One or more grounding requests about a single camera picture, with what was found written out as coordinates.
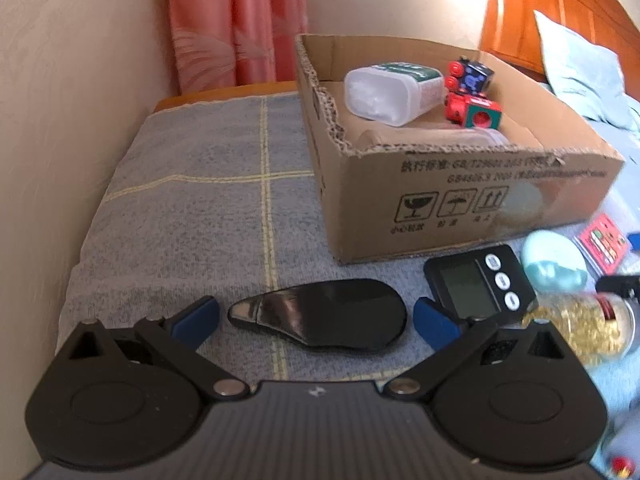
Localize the bottle of yellow capsules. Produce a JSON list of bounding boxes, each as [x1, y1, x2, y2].
[[522, 292, 639, 367]]

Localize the red green cube toy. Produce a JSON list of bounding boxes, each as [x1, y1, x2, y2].
[[445, 92, 502, 129]]

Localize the white medical bottle green label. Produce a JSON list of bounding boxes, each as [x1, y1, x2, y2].
[[344, 62, 445, 127]]

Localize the black cube toy red buttons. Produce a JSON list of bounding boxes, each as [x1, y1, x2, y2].
[[445, 56, 495, 96]]

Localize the clear flat plastic case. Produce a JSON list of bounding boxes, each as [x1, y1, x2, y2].
[[573, 212, 639, 278]]

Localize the black digital timer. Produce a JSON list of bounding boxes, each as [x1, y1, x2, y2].
[[423, 244, 536, 324]]

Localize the black teardrop shaped object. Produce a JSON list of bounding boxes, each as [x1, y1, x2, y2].
[[228, 278, 408, 353]]

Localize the grey blue checked cloth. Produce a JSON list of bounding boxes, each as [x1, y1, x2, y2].
[[55, 91, 640, 461]]

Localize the grey animal figurine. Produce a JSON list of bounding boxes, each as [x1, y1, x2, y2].
[[602, 406, 640, 479]]

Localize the open cardboard box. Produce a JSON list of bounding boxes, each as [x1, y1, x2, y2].
[[295, 35, 624, 263]]

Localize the blue floral pillow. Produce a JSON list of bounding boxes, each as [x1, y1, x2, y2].
[[534, 11, 639, 117]]

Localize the orange wooden headboard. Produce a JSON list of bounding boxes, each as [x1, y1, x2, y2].
[[480, 0, 639, 98]]

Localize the pink red curtain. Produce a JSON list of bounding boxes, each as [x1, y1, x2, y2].
[[168, 0, 308, 94]]

